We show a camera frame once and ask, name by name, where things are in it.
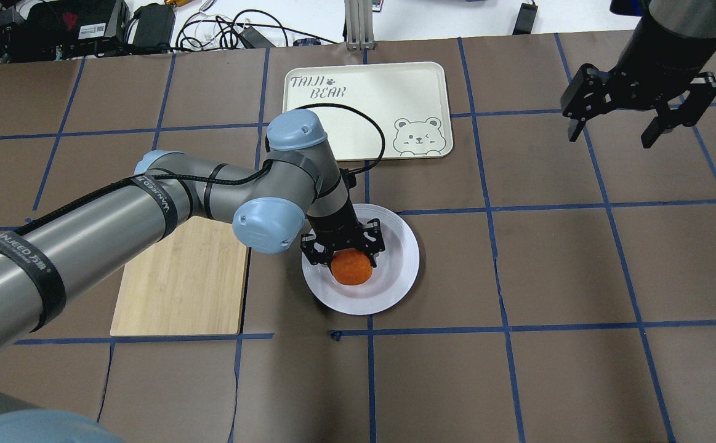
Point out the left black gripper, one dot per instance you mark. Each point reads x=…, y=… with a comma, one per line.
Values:
x=337, y=226

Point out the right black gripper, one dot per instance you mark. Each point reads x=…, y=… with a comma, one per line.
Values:
x=644, y=82

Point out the orange fruit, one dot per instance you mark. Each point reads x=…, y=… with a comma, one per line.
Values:
x=351, y=267

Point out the white round plate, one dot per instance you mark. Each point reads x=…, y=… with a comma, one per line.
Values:
x=397, y=269

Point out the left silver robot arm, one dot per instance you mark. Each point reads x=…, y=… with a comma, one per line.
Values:
x=299, y=194

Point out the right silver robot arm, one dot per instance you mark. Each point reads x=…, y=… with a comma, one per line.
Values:
x=661, y=69

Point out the cream bear tray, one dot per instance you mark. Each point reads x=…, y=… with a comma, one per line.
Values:
x=399, y=110

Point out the black power adapter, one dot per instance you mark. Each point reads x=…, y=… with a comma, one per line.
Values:
x=525, y=20

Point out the wooden cutting board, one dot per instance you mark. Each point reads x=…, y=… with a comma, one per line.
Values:
x=191, y=283

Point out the brown paper table cover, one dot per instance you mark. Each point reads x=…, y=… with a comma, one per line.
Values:
x=566, y=292

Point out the black power brick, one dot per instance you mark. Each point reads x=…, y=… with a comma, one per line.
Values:
x=153, y=25

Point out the black electronics box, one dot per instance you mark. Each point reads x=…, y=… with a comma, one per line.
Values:
x=60, y=30

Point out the aluminium frame post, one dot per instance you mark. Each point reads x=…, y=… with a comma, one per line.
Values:
x=359, y=25

